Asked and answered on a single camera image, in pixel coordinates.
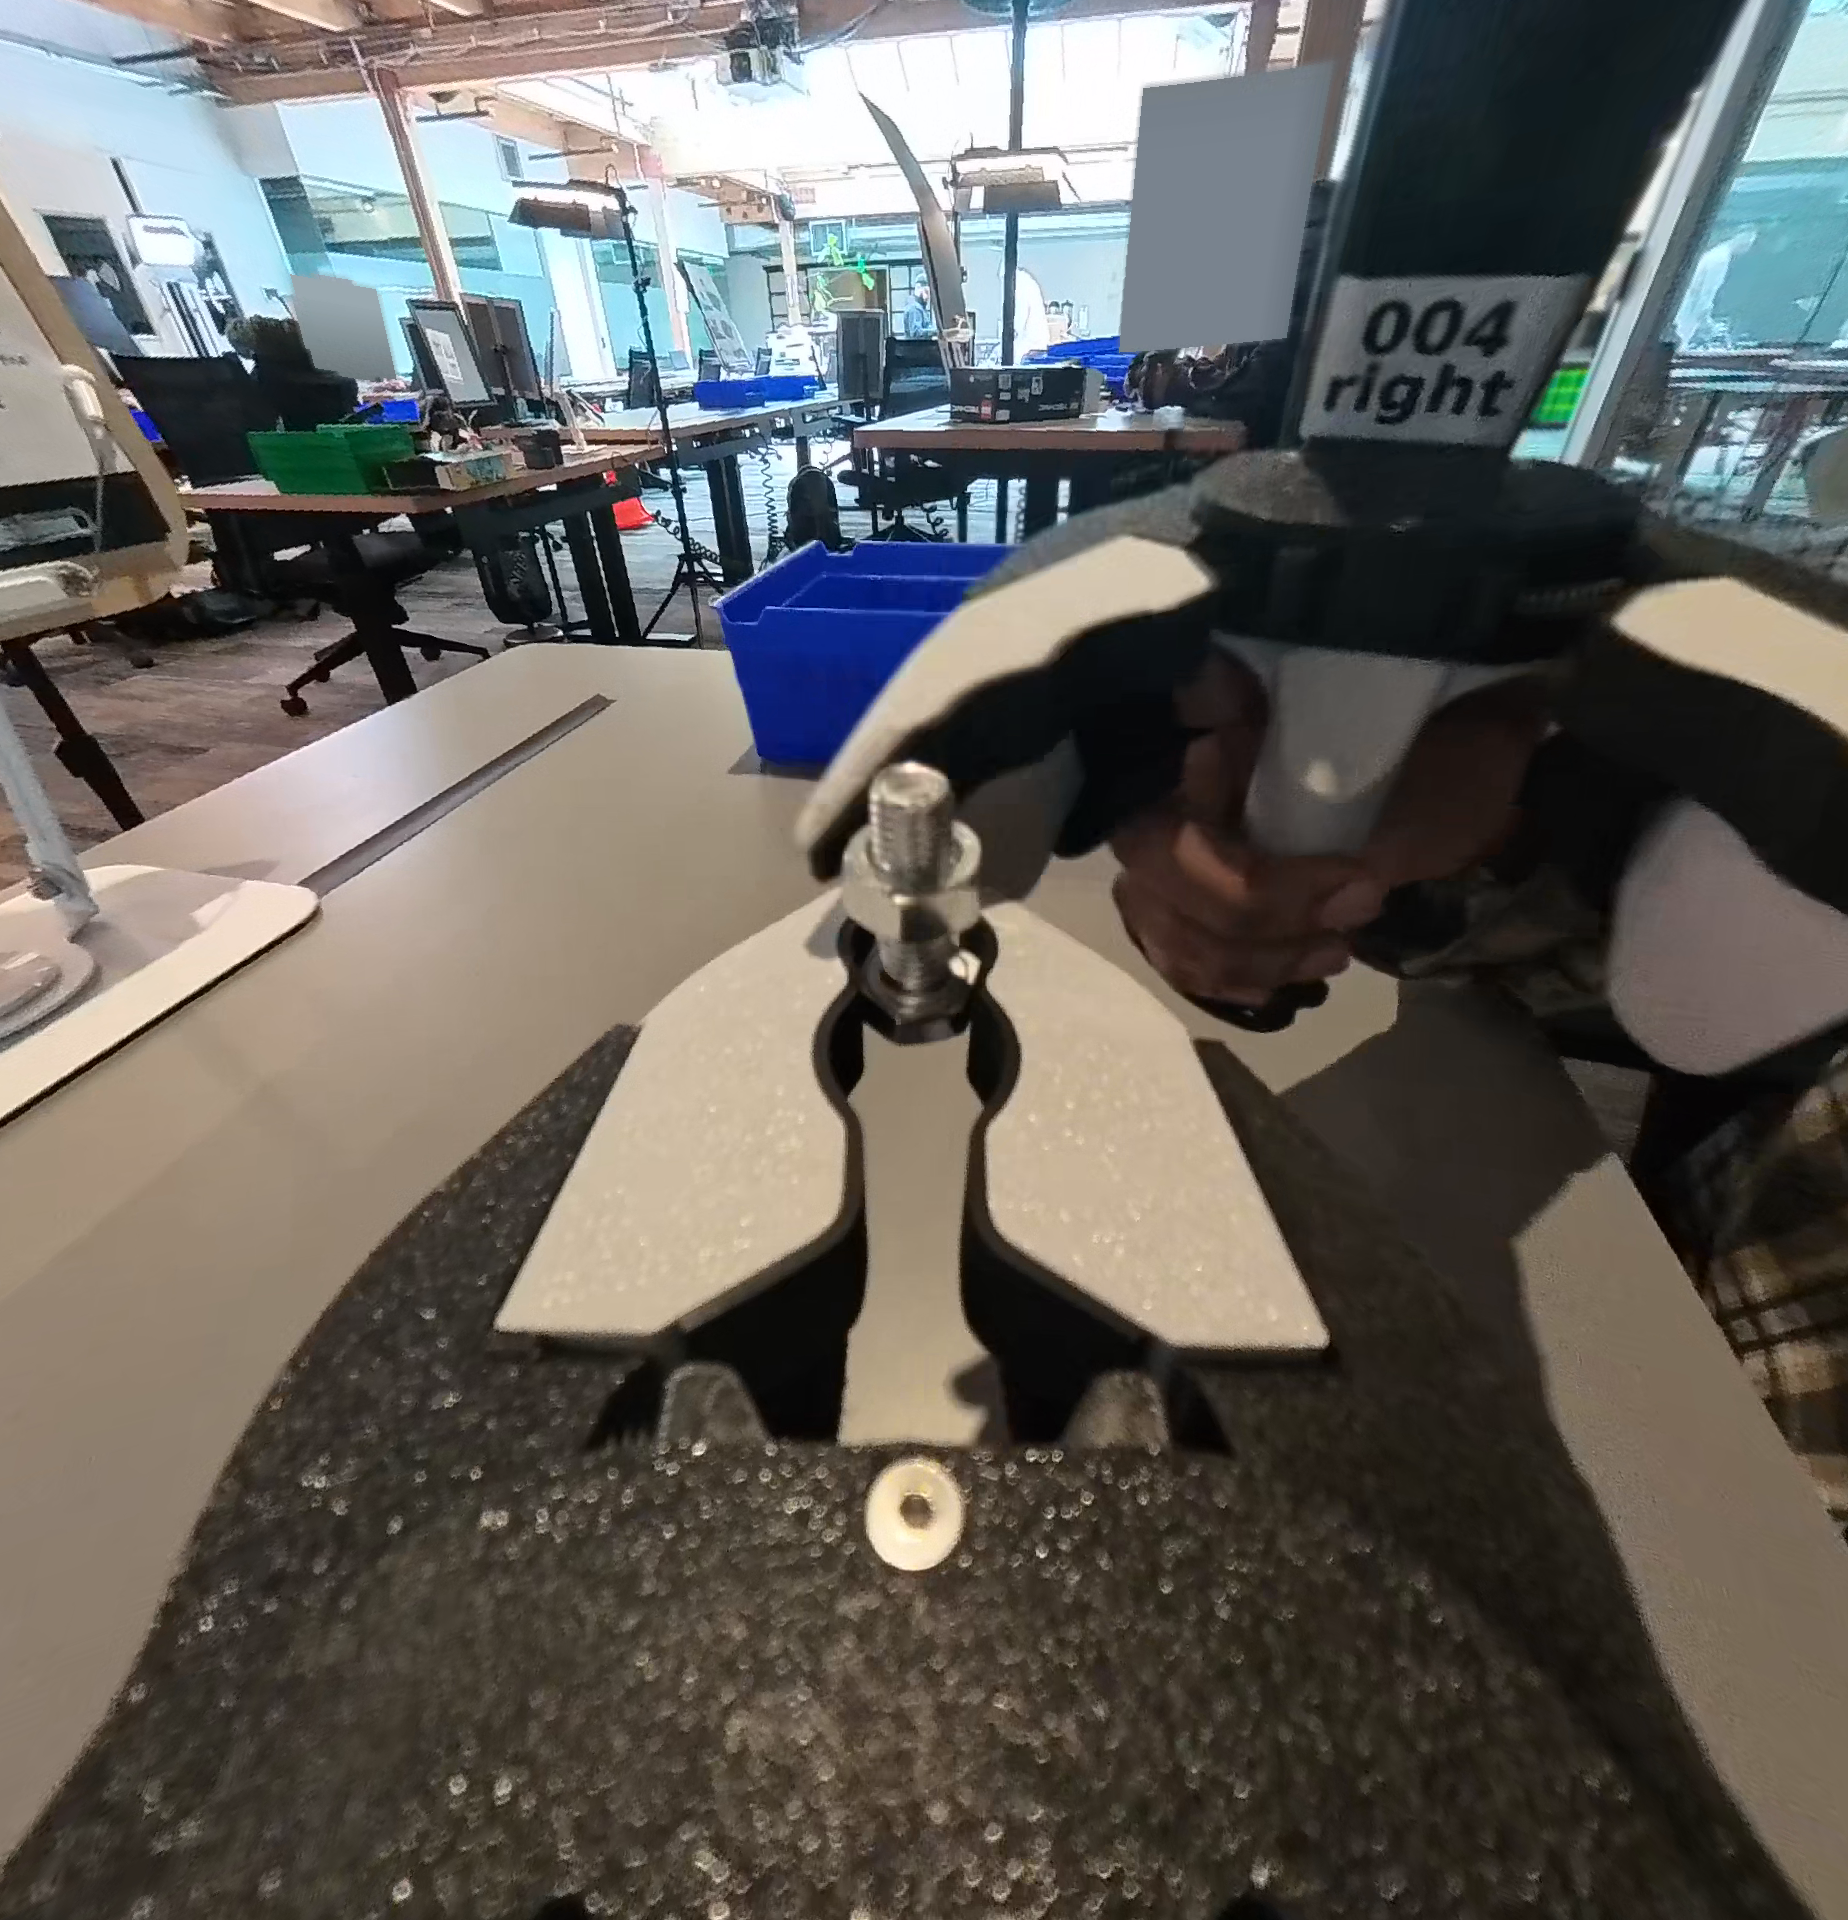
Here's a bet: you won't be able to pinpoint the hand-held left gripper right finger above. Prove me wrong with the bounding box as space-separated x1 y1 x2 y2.
956 905 1335 1363

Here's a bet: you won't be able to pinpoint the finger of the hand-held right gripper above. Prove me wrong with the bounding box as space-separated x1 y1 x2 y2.
792 531 1222 888
1523 574 1848 1081

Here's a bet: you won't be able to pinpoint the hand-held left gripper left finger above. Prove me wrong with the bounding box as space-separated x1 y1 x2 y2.
492 898 876 1341

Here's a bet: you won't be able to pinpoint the silver hex bolt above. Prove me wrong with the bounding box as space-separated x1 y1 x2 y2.
854 760 1002 1047

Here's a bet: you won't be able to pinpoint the blue plastic bin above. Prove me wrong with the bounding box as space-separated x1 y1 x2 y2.
710 537 1018 773

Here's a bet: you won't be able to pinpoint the silver hex nut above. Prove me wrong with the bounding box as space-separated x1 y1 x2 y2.
836 830 987 936

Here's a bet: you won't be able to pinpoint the person's right hand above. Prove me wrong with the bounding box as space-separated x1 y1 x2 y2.
1107 651 1544 1013

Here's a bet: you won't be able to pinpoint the wooden desk with black legs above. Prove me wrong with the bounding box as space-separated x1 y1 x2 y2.
576 393 852 600
178 440 668 649
848 403 1252 545

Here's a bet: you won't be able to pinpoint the black backpack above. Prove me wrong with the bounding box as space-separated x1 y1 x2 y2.
777 463 846 570

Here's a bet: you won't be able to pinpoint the black printed box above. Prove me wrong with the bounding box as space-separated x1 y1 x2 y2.
944 365 1107 429

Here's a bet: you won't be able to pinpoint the black tripod light stand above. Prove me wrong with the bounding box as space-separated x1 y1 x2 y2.
503 177 721 649

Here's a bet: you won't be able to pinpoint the black overhead light panel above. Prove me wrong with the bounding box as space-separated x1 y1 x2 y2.
944 139 1071 215

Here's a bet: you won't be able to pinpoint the white base board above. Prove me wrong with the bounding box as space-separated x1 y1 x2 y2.
0 865 323 1153

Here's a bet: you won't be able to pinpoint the person's plaid shirt torso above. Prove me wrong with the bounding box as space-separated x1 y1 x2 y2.
1674 1036 1848 1533

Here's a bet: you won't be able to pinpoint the black office chair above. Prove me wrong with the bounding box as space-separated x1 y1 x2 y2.
277 526 492 723

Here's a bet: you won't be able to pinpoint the green plastic bins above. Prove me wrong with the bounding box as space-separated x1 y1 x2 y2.
243 420 425 497

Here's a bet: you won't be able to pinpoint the sign board on stand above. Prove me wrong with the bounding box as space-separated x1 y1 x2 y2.
0 127 193 1053

